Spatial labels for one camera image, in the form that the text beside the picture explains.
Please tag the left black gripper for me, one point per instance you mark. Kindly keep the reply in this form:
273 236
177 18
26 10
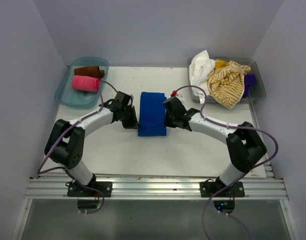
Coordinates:
133 123

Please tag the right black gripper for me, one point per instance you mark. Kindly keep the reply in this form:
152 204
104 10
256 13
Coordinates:
167 123

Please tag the blue towel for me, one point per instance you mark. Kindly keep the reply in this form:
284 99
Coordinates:
152 115

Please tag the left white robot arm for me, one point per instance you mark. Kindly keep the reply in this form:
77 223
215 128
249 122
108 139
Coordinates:
66 141

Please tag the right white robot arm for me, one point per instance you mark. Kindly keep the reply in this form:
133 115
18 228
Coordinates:
244 145

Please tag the pink rolled towel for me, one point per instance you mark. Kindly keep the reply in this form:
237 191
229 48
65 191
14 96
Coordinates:
85 83

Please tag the teal plastic tray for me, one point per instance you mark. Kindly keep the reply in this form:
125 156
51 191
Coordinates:
65 95

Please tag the yellow white striped towel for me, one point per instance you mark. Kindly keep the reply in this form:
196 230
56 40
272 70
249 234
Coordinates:
226 85

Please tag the brown rolled towel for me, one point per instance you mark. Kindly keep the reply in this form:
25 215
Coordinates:
90 71

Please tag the mustard yellow towel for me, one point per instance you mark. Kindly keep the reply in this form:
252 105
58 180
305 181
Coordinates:
219 64

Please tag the purple towel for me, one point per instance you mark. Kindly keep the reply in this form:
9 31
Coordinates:
249 81

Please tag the grey plastic bin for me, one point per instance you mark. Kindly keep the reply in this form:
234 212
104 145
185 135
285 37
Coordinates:
256 91

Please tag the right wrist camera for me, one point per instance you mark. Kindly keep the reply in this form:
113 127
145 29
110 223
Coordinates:
179 96

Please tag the aluminium mounting rail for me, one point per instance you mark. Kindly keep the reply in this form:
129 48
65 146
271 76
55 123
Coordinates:
131 187

